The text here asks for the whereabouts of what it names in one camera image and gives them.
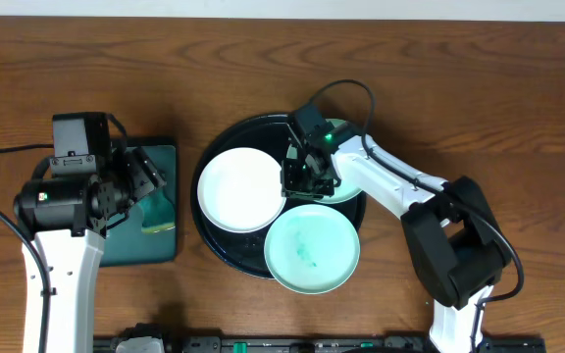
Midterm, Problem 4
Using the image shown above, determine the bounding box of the green yellow sponge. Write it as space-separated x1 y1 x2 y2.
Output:
138 191 176 233

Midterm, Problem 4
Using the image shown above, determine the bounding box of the mint green plate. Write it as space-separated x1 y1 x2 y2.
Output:
286 119 361 204
264 204 360 295

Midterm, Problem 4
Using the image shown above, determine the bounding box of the white plate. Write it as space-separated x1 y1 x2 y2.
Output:
196 147 285 233

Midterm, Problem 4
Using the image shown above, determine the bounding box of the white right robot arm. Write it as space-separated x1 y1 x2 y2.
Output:
282 121 519 352

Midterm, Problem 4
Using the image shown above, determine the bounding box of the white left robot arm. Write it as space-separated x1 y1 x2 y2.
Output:
14 145 178 352

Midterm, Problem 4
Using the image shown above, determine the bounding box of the dark green rectangular tray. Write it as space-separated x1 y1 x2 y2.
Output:
100 136 179 268

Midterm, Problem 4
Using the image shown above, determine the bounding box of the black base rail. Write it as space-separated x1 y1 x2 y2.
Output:
90 333 546 353

